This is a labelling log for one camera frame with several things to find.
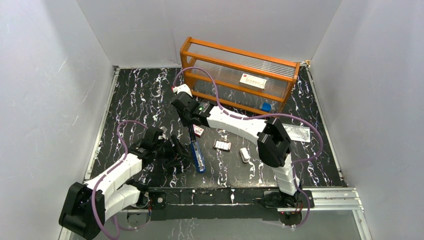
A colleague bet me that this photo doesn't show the red white staple box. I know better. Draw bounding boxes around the red white staple box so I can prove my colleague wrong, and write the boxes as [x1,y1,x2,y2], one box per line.
[193,125,205,138]

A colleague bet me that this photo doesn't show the staple strips tray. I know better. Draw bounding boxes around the staple strips tray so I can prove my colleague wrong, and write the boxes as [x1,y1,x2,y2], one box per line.
[213,140,231,152]

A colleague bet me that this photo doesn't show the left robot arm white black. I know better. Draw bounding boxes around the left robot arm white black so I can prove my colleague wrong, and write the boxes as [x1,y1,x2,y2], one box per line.
[58,127,191,240]

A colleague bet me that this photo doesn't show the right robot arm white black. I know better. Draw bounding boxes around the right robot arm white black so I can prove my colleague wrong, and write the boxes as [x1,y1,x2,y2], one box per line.
[171,92,302,207]

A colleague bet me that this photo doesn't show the orange wooden shelf rack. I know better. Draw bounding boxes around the orange wooden shelf rack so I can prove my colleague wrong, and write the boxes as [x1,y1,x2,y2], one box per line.
[180,36,301,115]

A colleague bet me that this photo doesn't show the white cardboard box red labels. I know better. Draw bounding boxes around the white cardboard box red labels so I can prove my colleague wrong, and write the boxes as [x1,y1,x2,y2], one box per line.
[239,73,267,92]

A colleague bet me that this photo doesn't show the small blue box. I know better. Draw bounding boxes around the small blue box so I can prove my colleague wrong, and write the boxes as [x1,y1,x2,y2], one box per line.
[260,102,272,113]

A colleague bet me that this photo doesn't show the printed paper sheet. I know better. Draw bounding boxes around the printed paper sheet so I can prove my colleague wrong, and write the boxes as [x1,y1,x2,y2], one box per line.
[283,123,311,143]

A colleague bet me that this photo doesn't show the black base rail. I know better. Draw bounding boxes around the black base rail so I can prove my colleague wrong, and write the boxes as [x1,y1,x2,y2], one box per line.
[149,187,315,224]

